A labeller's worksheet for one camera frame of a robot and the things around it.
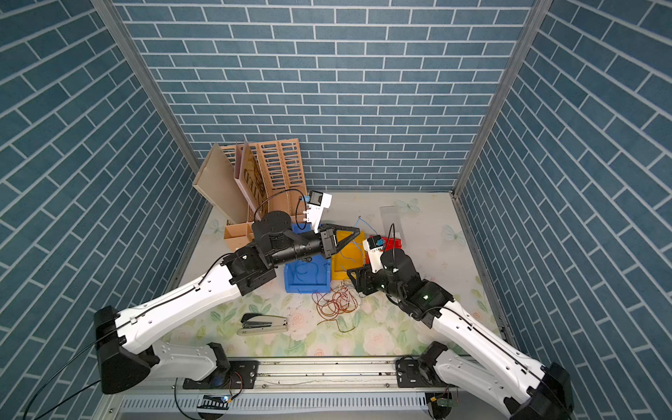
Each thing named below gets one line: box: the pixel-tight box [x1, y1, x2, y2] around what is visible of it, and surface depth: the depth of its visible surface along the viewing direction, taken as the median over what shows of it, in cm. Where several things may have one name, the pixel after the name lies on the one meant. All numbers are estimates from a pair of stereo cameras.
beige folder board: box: [192, 142, 249, 224], surface depth 100 cm
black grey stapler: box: [237, 313, 288, 336], surface depth 84 cm
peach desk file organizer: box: [221, 144, 255, 252], surface depth 99 cm
